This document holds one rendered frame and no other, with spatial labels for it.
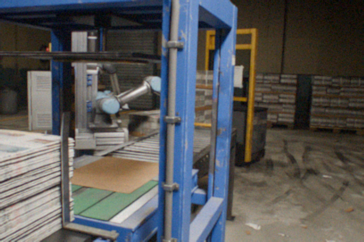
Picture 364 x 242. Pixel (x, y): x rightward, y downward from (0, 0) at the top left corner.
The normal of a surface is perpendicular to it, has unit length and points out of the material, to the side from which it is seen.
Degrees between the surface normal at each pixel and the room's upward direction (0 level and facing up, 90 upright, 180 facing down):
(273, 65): 90
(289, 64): 90
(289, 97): 90
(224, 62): 90
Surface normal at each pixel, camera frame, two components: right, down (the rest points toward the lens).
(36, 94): 0.27, 0.14
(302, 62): -0.33, 0.12
